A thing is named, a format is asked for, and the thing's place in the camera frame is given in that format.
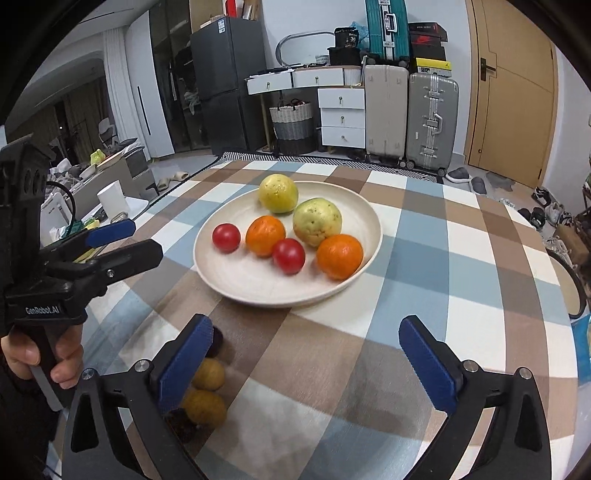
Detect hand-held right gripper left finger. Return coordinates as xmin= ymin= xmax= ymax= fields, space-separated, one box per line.
xmin=62 ymin=314 xmax=215 ymax=480

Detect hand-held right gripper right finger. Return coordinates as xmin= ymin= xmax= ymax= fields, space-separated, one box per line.
xmin=398 ymin=316 xmax=552 ymax=480

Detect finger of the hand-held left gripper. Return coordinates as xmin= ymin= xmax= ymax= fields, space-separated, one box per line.
xmin=41 ymin=219 xmax=136 ymax=262
xmin=51 ymin=239 xmax=164 ymax=285

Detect brown longan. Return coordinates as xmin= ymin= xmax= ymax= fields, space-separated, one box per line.
xmin=182 ymin=389 xmax=228 ymax=428
xmin=191 ymin=359 xmax=226 ymax=391

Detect red tomato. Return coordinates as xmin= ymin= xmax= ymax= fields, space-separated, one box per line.
xmin=212 ymin=223 xmax=242 ymax=253
xmin=271 ymin=239 xmax=306 ymax=275

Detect cream round plate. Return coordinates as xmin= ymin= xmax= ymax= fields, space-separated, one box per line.
xmin=193 ymin=181 xmax=384 ymax=308

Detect small orange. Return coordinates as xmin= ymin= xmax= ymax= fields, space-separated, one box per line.
xmin=246 ymin=215 xmax=287 ymax=258

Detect large orange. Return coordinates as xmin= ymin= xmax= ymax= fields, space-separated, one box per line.
xmin=316 ymin=234 xmax=364 ymax=281

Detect yellow guava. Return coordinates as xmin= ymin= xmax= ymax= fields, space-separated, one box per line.
xmin=259 ymin=174 xmax=299 ymax=214

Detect green guava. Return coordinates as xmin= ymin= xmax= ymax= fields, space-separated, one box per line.
xmin=293 ymin=198 xmax=343 ymax=247

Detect person's left forearm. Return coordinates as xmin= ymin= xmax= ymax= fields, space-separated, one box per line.
xmin=0 ymin=364 xmax=62 ymax=480

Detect person's left hand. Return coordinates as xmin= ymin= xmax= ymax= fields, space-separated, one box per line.
xmin=1 ymin=322 xmax=85 ymax=389

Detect white cylindrical device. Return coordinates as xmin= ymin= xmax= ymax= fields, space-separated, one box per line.
xmin=97 ymin=181 xmax=127 ymax=217

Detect grey box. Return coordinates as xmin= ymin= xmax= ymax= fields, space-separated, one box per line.
xmin=74 ymin=150 xmax=155 ymax=215

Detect checked tablecloth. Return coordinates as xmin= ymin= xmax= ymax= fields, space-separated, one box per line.
xmin=51 ymin=159 xmax=583 ymax=480

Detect white cabinet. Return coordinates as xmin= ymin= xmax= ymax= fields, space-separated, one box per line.
xmin=126 ymin=11 xmax=176 ymax=160

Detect white curtain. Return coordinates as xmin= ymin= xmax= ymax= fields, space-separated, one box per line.
xmin=104 ymin=32 xmax=134 ymax=148

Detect round black rimmed tray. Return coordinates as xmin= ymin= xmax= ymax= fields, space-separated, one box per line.
xmin=547 ymin=247 xmax=588 ymax=319

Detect dark glass wardrobe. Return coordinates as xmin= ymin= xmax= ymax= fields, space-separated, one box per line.
xmin=150 ymin=0 xmax=222 ymax=155

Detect pile of shoes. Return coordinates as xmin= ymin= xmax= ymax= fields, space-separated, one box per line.
xmin=517 ymin=185 xmax=578 ymax=250

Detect brown cardboard box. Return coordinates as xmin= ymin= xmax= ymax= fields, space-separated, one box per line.
xmin=554 ymin=222 xmax=589 ymax=264

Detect black refrigerator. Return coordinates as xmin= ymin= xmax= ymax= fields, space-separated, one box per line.
xmin=191 ymin=16 xmax=267 ymax=155

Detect woven basket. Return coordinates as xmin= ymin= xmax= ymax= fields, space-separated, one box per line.
xmin=269 ymin=99 xmax=314 ymax=141

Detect silver suitcase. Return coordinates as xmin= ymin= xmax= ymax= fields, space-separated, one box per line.
xmin=405 ymin=72 xmax=460 ymax=176

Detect white dressing table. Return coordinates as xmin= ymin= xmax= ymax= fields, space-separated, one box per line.
xmin=246 ymin=65 xmax=366 ymax=155

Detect beige suitcase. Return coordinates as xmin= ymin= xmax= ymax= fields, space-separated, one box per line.
xmin=363 ymin=65 xmax=410 ymax=168

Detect oval mirror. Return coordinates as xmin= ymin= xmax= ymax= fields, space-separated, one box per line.
xmin=276 ymin=31 xmax=338 ymax=70

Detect wooden door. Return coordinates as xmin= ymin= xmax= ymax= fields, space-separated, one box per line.
xmin=464 ymin=0 xmax=557 ymax=188

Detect black storage box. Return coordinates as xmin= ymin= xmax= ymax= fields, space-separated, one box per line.
xmin=329 ymin=46 xmax=363 ymax=66

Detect yellow and black shoe box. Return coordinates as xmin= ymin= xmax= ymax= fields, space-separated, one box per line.
xmin=414 ymin=58 xmax=452 ymax=75

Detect black and red shoe box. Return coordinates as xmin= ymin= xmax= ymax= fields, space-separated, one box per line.
xmin=409 ymin=22 xmax=448 ymax=47

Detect teal suitcase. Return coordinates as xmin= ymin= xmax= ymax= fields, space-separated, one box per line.
xmin=365 ymin=0 xmax=411 ymax=63

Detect black cable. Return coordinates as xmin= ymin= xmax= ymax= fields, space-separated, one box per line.
xmin=45 ymin=180 xmax=77 ymax=232

